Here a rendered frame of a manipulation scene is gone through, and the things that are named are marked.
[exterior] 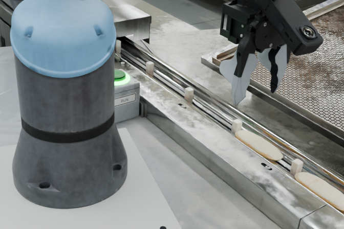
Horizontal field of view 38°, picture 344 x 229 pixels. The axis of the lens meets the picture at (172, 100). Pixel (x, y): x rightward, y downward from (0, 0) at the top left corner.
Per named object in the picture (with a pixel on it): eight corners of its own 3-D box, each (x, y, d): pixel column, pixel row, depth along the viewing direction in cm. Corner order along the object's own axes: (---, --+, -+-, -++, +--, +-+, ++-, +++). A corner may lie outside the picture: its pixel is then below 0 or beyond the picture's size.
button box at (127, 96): (88, 123, 99) (87, 73, 94) (123, 113, 104) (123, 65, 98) (108, 143, 94) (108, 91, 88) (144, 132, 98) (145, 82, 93)
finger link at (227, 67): (217, 92, 83) (237, 41, 81) (241, 108, 79) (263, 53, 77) (204, 91, 81) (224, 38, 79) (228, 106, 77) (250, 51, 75)
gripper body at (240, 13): (252, 31, 85) (262, -41, 79) (289, 48, 79) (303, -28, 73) (217, 39, 80) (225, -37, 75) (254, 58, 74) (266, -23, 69)
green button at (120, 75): (100, 79, 94) (100, 71, 93) (119, 75, 96) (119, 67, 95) (111, 88, 91) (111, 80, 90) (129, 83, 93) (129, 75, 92)
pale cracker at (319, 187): (288, 178, 77) (289, 172, 76) (304, 170, 79) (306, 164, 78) (341, 215, 70) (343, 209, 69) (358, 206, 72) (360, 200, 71)
